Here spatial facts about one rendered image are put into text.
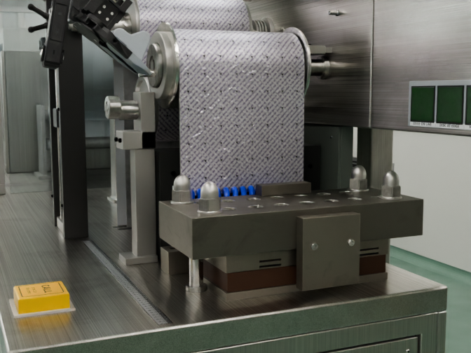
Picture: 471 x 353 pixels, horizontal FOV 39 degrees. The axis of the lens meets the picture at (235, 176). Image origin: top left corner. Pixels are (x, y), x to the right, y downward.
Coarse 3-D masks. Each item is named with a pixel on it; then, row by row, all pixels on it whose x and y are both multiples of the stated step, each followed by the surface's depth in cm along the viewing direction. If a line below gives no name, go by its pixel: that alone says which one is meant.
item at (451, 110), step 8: (440, 88) 97; (448, 88) 95; (456, 88) 94; (440, 96) 97; (448, 96) 95; (456, 96) 94; (440, 104) 97; (448, 104) 95; (456, 104) 94; (440, 112) 97; (448, 112) 96; (456, 112) 94; (440, 120) 97; (448, 120) 96; (456, 120) 94
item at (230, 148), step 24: (192, 120) 111; (216, 120) 113; (240, 120) 115; (264, 120) 117; (288, 120) 119; (192, 144) 112; (216, 144) 114; (240, 144) 115; (264, 144) 117; (288, 144) 119; (192, 168) 112; (216, 168) 114; (240, 168) 116; (264, 168) 118; (288, 168) 120
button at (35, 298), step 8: (16, 288) 96; (24, 288) 96; (32, 288) 96; (40, 288) 96; (48, 288) 96; (56, 288) 96; (64, 288) 96; (16, 296) 93; (24, 296) 92; (32, 296) 92; (40, 296) 92; (48, 296) 92; (56, 296) 93; (64, 296) 93; (16, 304) 93; (24, 304) 91; (32, 304) 91; (40, 304) 92; (48, 304) 92; (56, 304) 93; (64, 304) 93; (24, 312) 91
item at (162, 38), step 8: (160, 32) 112; (152, 40) 116; (160, 40) 112; (168, 40) 110; (168, 48) 110; (168, 56) 109; (168, 64) 109; (168, 72) 110; (168, 80) 110; (152, 88) 117; (160, 88) 113; (168, 88) 111; (160, 96) 113; (176, 96) 114
